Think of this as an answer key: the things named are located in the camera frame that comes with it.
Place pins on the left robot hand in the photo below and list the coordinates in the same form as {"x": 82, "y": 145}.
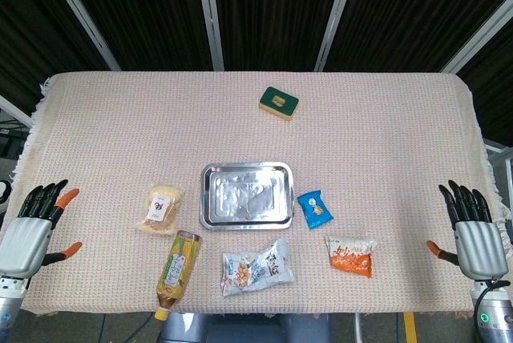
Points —
{"x": 25, "y": 243}

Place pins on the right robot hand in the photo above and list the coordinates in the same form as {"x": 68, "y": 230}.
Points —
{"x": 479, "y": 243}

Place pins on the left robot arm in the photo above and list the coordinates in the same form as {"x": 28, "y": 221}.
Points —
{"x": 10, "y": 303}

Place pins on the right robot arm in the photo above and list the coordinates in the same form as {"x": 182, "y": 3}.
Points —
{"x": 492, "y": 311}

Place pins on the packaged bread in clear wrapper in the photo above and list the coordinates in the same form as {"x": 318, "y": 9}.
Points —
{"x": 161, "y": 208}

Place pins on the stainless steel tray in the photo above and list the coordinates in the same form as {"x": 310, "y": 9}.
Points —
{"x": 247, "y": 196}

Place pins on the orange and white snack bag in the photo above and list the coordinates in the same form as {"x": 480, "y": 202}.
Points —
{"x": 352, "y": 257}

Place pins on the yellow corn drink bottle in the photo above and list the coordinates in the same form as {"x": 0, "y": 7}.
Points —
{"x": 178, "y": 271}

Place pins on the blue snack packet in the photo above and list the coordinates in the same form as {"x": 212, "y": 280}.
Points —
{"x": 315, "y": 210}

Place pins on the light blue snack bag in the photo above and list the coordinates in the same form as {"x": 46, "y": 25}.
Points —
{"x": 256, "y": 267}

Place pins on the green and yellow sponge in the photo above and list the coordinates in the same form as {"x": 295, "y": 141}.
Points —
{"x": 279, "y": 103}

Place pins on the beige woven tablecloth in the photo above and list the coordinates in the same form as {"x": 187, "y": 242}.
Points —
{"x": 256, "y": 138}

